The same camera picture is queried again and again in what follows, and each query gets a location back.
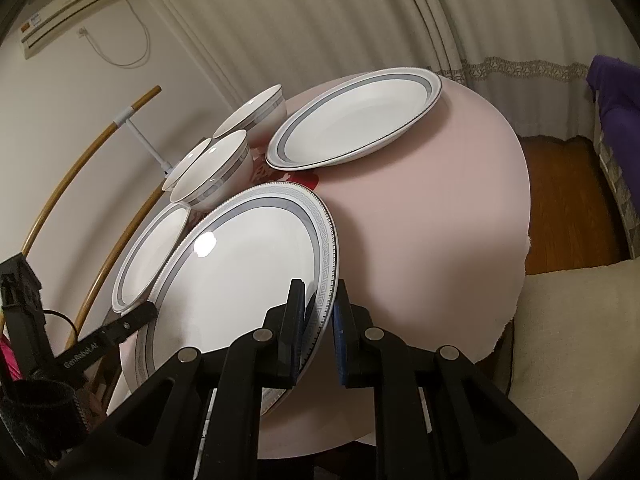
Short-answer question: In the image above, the pink cloth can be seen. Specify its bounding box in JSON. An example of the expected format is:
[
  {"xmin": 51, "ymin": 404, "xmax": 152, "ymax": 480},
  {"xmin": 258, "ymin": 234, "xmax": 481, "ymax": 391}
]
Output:
[{"xmin": 0, "ymin": 337, "xmax": 18, "ymax": 381}]

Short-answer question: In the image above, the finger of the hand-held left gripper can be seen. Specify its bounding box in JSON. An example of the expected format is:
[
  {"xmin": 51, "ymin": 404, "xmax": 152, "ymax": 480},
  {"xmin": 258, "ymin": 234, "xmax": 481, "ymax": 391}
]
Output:
[{"xmin": 102, "ymin": 300, "xmax": 160, "ymax": 347}]

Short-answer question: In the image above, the round plate plain grey rim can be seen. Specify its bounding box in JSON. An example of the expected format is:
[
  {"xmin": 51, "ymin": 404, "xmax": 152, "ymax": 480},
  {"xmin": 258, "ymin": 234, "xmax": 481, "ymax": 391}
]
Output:
[{"xmin": 111, "ymin": 204, "xmax": 193, "ymax": 315}]

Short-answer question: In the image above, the white barre stand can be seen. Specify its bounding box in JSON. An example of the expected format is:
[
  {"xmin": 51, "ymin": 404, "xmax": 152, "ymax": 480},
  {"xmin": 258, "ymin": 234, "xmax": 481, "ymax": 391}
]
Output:
[{"xmin": 112, "ymin": 104, "xmax": 173, "ymax": 178}]

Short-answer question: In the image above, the oval plate grey rim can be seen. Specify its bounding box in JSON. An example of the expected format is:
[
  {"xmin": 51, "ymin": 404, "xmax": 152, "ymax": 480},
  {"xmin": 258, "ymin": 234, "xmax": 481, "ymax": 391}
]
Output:
[{"xmin": 265, "ymin": 67, "xmax": 442, "ymax": 171}]

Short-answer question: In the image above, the long wooden barre rail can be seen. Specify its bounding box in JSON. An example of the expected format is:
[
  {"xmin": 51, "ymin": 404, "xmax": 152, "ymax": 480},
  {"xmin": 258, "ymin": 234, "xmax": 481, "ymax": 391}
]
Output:
[{"xmin": 20, "ymin": 85, "xmax": 162, "ymax": 261}]

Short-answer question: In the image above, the cream seat cushion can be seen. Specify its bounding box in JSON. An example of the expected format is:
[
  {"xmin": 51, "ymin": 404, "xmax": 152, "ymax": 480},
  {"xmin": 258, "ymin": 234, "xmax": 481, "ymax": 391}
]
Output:
[{"xmin": 492, "ymin": 258, "xmax": 640, "ymax": 401}]

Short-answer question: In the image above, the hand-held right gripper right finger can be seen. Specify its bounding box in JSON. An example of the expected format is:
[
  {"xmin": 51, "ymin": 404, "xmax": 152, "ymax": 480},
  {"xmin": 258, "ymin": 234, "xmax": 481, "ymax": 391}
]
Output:
[{"xmin": 332, "ymin": 280, "xmax": 581, "ymax": 480}]

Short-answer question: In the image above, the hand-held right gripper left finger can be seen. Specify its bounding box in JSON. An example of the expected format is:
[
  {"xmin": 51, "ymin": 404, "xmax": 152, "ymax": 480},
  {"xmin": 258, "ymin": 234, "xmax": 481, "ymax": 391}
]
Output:
[{"xmin": 52, "ymin": 277, "xmax": 321, "ymax": 480}]

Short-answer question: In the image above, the round plate patterned grey rim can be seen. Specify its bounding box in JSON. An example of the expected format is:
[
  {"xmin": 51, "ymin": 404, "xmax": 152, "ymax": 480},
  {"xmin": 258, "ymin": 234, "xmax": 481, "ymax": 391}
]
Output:
[{"xmin": 134, "ymin": 183, "xmax": 341, "ymax": 418}]

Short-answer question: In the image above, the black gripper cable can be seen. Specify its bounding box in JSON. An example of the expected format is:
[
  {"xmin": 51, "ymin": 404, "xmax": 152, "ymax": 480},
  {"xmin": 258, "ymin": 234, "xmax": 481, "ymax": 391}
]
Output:
[{"xmin": 42, "ymin": 310, "xmax": 81, "ymax": 346}]

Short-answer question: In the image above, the purple cloth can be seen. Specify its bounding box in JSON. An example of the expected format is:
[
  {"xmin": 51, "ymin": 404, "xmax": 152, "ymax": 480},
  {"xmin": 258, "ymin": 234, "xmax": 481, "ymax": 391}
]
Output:
[{"xmin": 586, "ymin": 54, "xmax": 640, "ymax": 196}]

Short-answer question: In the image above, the white bowl grey band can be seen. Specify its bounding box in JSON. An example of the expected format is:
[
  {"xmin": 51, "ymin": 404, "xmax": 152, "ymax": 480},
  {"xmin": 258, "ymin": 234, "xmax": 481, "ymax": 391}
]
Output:
[
  {"xmin": 212, "ymin": 85, "xmax": 286, "ymax": 148},
  {"xmin": 170, "ymin": 130, "xmax": 256, "ymax": 213},
  {"xmin": 161, "ymin": 138, "xmax": 213, "ymax": 192}
]

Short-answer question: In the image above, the white power cable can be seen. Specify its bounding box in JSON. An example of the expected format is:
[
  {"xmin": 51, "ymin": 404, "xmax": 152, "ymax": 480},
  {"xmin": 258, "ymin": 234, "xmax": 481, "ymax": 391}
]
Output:
[{"xmin": 82, "ymin": 0, "xmax": 151, "ymax": 67}]

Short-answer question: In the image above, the pale curtain with lace band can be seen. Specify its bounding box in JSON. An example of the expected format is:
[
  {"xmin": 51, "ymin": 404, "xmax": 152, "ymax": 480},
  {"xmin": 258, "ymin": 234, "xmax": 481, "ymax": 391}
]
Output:
[
  {"xmin": 135, "ymin": 0, "xmax": 451, "ymax": 126},
  {"xmin": 405, "ymin": 0, "xmax": 601, "ymax": 141}
]

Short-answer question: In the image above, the white air conditioner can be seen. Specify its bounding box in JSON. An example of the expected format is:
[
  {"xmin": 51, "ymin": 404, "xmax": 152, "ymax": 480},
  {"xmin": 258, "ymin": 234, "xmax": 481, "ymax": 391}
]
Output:
[{"xmin": 17, "ymin": 0, "xmax": 143, "ymax": 61}]

